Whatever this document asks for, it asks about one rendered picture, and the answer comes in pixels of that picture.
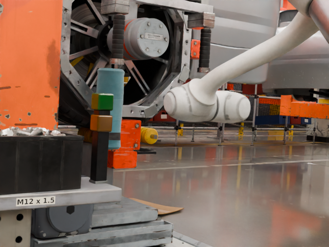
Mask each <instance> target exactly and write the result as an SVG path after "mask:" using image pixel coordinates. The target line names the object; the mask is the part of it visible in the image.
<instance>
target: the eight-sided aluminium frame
mask: <svg viewBox="0 0 329 247"><path fill-rule="evenodd" d="M73 1H75V0H63V11H62V31H61V51H60V58H61V69H60V71H61V74H60V79H61V80H62V81H63V82H64V84H65V85H66V86H67V87H68V88H69V90H70V91H71V92H72V93H73V94H74V96H75V97H76V98H77V99H78V101H79V102H80V103H81V104H82V105H83V107H84V108H85V110H87V111H88V113H89V114H90V115H91V114H94V110H92V109H91V104H92V93H93V91H92V90H91V89H90V88H89V86H88V85H87V84H86V82H85V81H84V80H83V79H82V77H81V76H80V75H79V74H78V72H77V71H76V70H75V69H74V67H73V66H72V65H71V64H70V62H69V54H70V35H71V6H72V2H73ZM167 12H168V13H169V15H170V16H171V18H172V19H173V21H174V23H175V24H174V40H173V57H172V72H171V74H170V75H169V76H168V77H167V78H166V79H165V80H164V81H163V82H162V83H161V84H160V86H159V87H158V88H157V89H156V90H155V91H154V92H153V93H152V94H151V95H150V96H149V97H148V98H147V100H146V101H145V102H144V103H143V104H142V105H141V106H134V105H123V108H122V117H140V118H152V117H153V116H154V115H155V114H157V113H158V111H159V110H160V109H161V108H162V106H163V105H164V97H165V95H166V94H167V92H168V91H169V90H171V89H173V88H175V87H180V86H181V85H182V84H183V83H185V82H186V80H187V79H188V78H189V71H190V69H189V62H190V46H191V31H192V29H190V28H188V22H187V21H188V15H184V11H180V10H175V9H169V8H168V9H167Z"/></svg>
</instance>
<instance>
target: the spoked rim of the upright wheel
mask: <svg viewBox="0 0 329 247"><path fill-rule="evenodd" d="M84 2H85V3H86V5H87V6H88V8H89V9H90V11H91V12H92V14H93V15H94V17H95V19H96V20H97V22H98V24H97V25H96V26H95V27H94V28H92V27H90V26H87V25H85V24H82V23H80V22H77V21H75V20H72V19H71V24H72V25H75V26H78V27H80V28H83V29H85V31H84V30H81V29H79V28H76V27H74V26H72V25H71V26H70V30H72V31H74V32H77V33H79V34H82V35H84V36H87V37H90V48H87V49H84V50H81V51H78V52H76V53H73V54H70V55H69V61H70V60H73V59H76V58H79V57H81V56H84V55H87V54H89V53H93V55H94V56H95V57H96V58H97V61H96V62H95V64H94V65H93V67H92V69H91V70H90V72H89V74H88V75H87V77H86V78H85V80H84V81H85V82H86V84H87V85H88V86H89V88H90V89H92V87H93V86H94V84H95V82H96V81H97V75H98V73H97V70H98V69H99V68H105V66H106V64H109V63H110V58H111V54H112V53H111V52H110V51H108V50H106V49H105V48H104V46H103V43H102V40H103V37H104V36H105V35H106V34H108V33H109V31H110V30H111V28H112V27H113V20H114V19H113V17H112V16H108V18H109V20H108V21H104V19H103V18H102V16H101V14H100V13H99V11H98V10H97V8H96V6H95V5H94V3H93V2H92V0H84ZM138 8H141V9H144V12H143V13H141V12H137V18H155V19H158V20H160V21H161V22H163V23H164V25H165V26H166V28H167V30H168V33H169V43H168V47H167V49H166V51H165V52H164V53H163V54H162V55H161V56H159V57H154V58H151V59H148V60H137V64H136V66H135V65H134V63H133V61H132V60H125V61H124V65H123V66H124V68H125V69H126V71H127V72H128V74H129V75H130V77H131V78H130V80H129V81H128V82H127V84H126V85H125V86H124V94H123V105H134V106H138V105H140V104H142V103H144V102H145V101H146V100H147V98H148V97H149V96H150V95H151V94H152V93H153V92H154V91H155V90H156V89H157V88H158V87H159V86H160V84H161V83H162V82H163V81H164V80H165V78H166V76H167V74H168V71H169V68H170V65H171V61H172V57H173V31H172V25H171V21H170V18H169V15H168V13H167V10H163V11H153V10H152V6H151V5H147V4H138ZM108 25H109V26H110V28H108ZM95 72H96V73H95ZM94 73H95V74H94ZM91 78H92V79H91ZM90 80H91V81H90ZM88 83H89V84H88Z"/></svg>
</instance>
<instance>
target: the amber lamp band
mask: <svg viewBox="0 0 329 247"><path fill-rule="evenodd" d="M112 121H113V116H111V115H96V114H91V124H90V130H91V131H95V132H111V131H112Z"/></svg>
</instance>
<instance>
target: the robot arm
mask: <svg viewBox="0 0 329 247"><path fill-rule="evenodd" d="M287 1H288V2H290V3H291V4H292V5H293V6H294V7H295V8H296V9H297V10H298V13H297V14H296V16H295V17H294V19H293V20H292V22H291V23H290V24H289V25H288V26H287V27H286V28H285V29H284V30H283V31H281V32H280V33H279V34H277V35H275V36H274V37H272V38H270V39H269V40H267V41H265V42H263V43H261V44H259V45H257V46H255V47H254V48H252V49H250V50H248V51H246V52H244V53H242V54H240V55H238V56H236V57H235V58H233V59H231V60H229V61H227V62H225V63H223V64H222V65H220V66H218V67H216V68H215V69H213V70H212V71H210V72H209V73H208V74H206V75H205V76H204V77H203V78H201V79H198V78H195V79H193V80H191V81H190V82H188V83H186V84H183V85H181V86H180V87H175V88H173V89H171V90H169V91H168V92H167V94H166V95H165V97H164V109H165V111H166V112H167V113H168V114H169V116H171V117H172V118H174V119H177V120H180V121H185V122H217V123H237V122H241V121H243V120H245V119H247V118H248V116H249V114H250V109H251V106H250V101H249V99H248V98H247V97H245V96H244V95H242V94H239V93H236V92H229V91H218V89H219V88H220V87H221V86H222V85H223V84H225V83H226V82H228V81H230V80H232V79H233V78H235V77H238V76H240V75H242V74H244V73H246V72H248V71H250V70H253V69H255V68H257V67H259V66H261V65H263V64H265V63H268V62H270V61H272V60H274V59H276V58H278V57H280V56H282V55H284V54H286V53H288V52H289V51H291V50H293V49H294V48H295V47H297V46H298V45H300V44H301V43H303V42H304V41H305V40H307V39H308V38H309V37H311V36H312V35H313V34H315V33H316V32H318V31H320V32H321V33H322V35H323V36H324V38H325V39H326V41H327V43H328V44H329V0H287Z"/></svg>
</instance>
